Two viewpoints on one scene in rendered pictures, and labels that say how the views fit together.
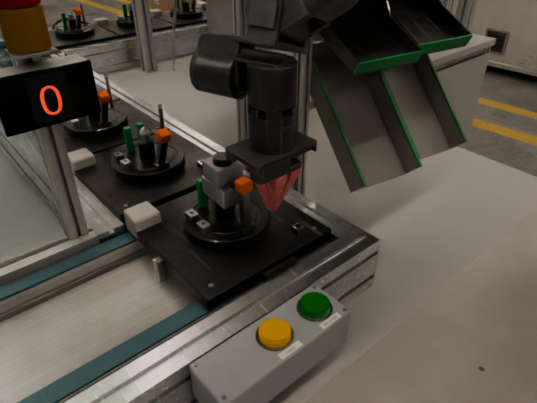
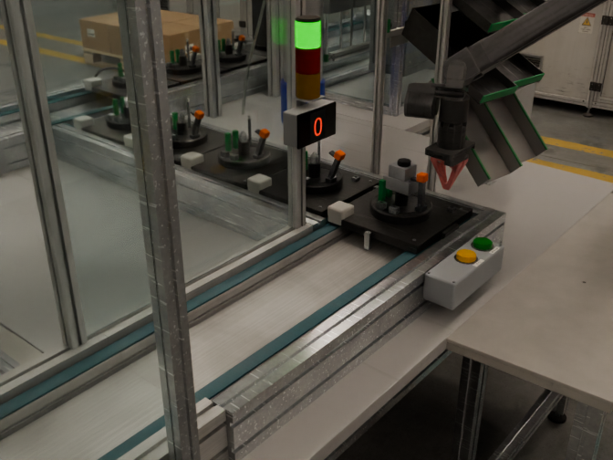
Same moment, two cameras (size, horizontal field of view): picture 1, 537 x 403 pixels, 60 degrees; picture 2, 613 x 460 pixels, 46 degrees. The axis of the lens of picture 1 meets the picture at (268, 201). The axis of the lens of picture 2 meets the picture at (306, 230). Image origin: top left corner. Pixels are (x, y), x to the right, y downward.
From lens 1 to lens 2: 1.01 m
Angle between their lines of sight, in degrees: 11
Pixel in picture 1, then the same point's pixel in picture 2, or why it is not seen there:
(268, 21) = (460, 76)
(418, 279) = (530, 245)
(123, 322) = (358, 271)
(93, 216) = not seen: hidden behind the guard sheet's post
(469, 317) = (570, 260)
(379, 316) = (512, 265)
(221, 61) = (426, 98)
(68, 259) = (300, 240)
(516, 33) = (551, 57)
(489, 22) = not seen: hidden behind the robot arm
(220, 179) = (406, 174)
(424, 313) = (541, 261)
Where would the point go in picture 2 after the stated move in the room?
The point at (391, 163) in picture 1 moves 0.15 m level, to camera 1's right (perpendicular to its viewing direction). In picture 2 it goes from (499, 166) to (555, 162)
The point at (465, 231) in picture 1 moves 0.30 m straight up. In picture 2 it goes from (555, 216) to (574, 104)
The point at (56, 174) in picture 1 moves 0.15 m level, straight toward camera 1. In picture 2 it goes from (299, 178) to (344, 202)
